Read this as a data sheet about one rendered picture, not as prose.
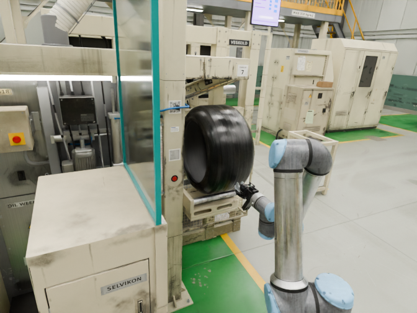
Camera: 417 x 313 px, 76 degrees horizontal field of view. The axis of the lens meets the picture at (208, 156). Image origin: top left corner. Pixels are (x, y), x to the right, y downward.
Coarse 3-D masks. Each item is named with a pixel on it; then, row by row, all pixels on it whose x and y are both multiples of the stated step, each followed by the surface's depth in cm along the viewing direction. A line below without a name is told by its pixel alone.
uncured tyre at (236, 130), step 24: (192, 120) 197; (216, 120) 158; (240, 120) 165; (192, 144) 208; (216, 144) 155; (240, 144) 159; (192, 168) 205; (216, 168) 157; (240, 168) 163; (216, 192) 171
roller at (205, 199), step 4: (224, 192) 184; (228, 192) 185; (232, 192) 186; (204, 196) 177; (208, 196) 178; (212, 196) 179; (216, 196) 180; (220, 196) 181; (224, 196) 183; (228, 196) 185; (232, 196) 187; (196, 200) 174; (200, 200) 175; (204, 200) 176; (208, 200) 177; (212, 200) 179
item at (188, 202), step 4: (184, 192) 176; (184, 196) 174; (188, 196) 171; (184, 200) 175; (188, 200) 169; (192, 200) 167; (184, 204) 176; (188, 204) 170; (192, 204) 168; (188, 208) 171; (192, 208) 169; (192, 212) 170
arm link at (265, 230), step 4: (260, 220) 145; (260, 224) 146; (264, 224) 143; (268, 224) 143; (272, 224) 143; (260, 228) 146; (264, 228) 144; (268, 228) 144; (272, 228) 144; (260, 232) 147; (264, 232) 145; (268, 232) 145; (272, 232) 145; (260, 236) 148; (264, 236) 146; (268, 236) 146; (272, 236) 147
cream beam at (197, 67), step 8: (192, 56) 174; (200, 56) 193; (192, 64) 176; (200, 64) 178; (208, 64) 181; (216, 64) 183; (224, 64) 186; (232, 64) 189; (240, 64) 192; (248, 64) 195; (192, 72) 178; (200, 72) 180; (208, 72) 183; (216, 72) 185; (224, 72) 188; (232, 72) 192; (248, 72) 197
